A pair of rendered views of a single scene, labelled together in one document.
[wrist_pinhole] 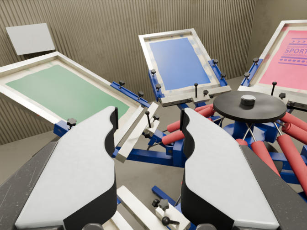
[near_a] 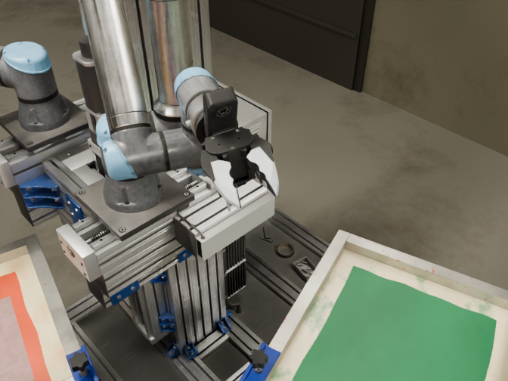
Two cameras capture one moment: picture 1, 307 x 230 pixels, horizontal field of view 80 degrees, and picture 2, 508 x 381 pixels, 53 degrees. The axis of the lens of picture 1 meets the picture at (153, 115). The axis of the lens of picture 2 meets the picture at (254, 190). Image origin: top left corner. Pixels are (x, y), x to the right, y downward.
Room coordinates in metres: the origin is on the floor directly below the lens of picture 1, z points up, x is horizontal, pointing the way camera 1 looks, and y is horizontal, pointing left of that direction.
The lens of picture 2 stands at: (0.59, -0.19, 2.11)
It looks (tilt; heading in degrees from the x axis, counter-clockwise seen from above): 40 degrees down; 159
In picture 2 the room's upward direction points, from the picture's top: straight up
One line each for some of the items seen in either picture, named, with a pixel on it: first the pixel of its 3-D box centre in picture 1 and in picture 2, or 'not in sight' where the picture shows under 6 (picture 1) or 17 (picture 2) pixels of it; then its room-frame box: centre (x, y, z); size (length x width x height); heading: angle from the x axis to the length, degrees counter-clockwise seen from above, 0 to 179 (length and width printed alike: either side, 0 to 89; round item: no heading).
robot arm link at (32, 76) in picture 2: not in sight; (28, 69); (-0.92, -0.30, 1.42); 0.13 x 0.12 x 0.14; 53
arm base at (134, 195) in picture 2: not in sight; (131, 178); (-0.46, -0.11, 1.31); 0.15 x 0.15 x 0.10
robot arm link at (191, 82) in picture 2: not in sight; (199, 98); (-0.19, 0.02, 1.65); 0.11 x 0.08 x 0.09; 178
